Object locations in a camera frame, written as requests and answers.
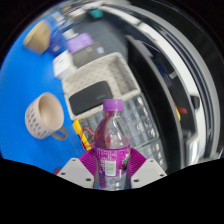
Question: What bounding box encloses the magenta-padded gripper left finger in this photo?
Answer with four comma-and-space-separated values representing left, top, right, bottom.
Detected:
56, 148, 100, 190

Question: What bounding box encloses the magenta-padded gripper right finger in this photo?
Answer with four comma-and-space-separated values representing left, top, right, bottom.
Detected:
127, 147, 168, 190

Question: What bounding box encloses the purple-capped clear drink bottle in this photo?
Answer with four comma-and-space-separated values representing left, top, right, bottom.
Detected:
93, 98, 133, 192

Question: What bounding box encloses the yellow multimeter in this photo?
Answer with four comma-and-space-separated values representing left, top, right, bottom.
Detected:
72, 118, 98, 152

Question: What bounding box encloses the beige patterned mug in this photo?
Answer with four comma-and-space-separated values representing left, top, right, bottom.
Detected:
24, 92, 69, 141

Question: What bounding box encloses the black rectangular speaker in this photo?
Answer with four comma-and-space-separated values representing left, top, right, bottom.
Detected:
68, 80, 114, 117

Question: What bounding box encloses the small white box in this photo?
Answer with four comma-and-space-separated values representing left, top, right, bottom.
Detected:
52, 49, 78, 80

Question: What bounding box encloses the white perforated basket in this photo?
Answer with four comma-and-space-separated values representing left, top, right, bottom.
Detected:
61, 51, 142, 121

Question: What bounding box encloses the dark grey box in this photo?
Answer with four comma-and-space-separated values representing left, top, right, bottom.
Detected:
71, 41, 106, 69

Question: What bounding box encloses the blue box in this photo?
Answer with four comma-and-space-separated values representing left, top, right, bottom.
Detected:
49, 31, 69, 56

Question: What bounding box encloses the purple plastic pack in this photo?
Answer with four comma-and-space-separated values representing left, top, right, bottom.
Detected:
66, 32, 95, 54

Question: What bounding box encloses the brown cardboard box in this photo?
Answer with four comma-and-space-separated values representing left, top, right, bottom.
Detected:
22, 19, 53, 55

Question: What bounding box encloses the black wall shelf unit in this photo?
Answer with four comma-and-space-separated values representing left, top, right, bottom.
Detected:
126, 6, 218, 174

